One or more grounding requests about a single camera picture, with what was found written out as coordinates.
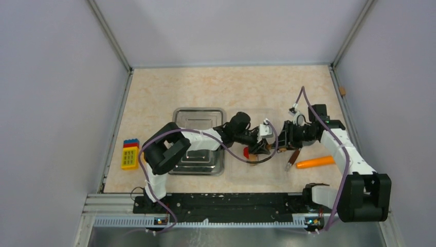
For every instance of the aluminium frame rail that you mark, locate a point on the aluminium frame rail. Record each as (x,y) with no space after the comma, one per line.
(116,210)

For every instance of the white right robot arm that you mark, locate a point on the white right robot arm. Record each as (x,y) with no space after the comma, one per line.
(364,194)

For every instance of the red dough piece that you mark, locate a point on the red dough piece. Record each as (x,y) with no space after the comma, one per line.
(246,153)

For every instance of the steel rectangular tray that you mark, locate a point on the steel rectangular tray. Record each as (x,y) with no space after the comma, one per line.
(200,162)

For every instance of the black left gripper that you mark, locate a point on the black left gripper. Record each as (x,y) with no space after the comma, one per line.
(256,147)

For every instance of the metal spatula wooden handle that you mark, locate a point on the metal spatula wooden handle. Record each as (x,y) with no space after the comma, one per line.
(292,159)

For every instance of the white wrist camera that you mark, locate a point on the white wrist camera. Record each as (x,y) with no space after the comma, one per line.
(294,112)
(265,130)

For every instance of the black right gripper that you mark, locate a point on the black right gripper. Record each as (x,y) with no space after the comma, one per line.
(287,139)

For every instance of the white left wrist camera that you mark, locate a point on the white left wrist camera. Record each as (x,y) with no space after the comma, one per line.
(265,130)

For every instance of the colourful toy block stack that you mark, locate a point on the colourful toy block stack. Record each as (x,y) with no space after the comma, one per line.
(130,151)

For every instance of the small wooden block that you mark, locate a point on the small wooden block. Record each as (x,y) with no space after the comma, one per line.
(342,91)

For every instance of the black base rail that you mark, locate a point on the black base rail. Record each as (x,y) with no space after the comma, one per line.
(230,207)

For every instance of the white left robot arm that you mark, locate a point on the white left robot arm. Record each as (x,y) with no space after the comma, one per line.
(165,149)

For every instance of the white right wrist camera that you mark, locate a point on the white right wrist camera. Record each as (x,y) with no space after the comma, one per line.
(294,112)

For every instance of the orange carrot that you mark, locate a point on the orange carrot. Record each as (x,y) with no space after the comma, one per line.
(321,161)

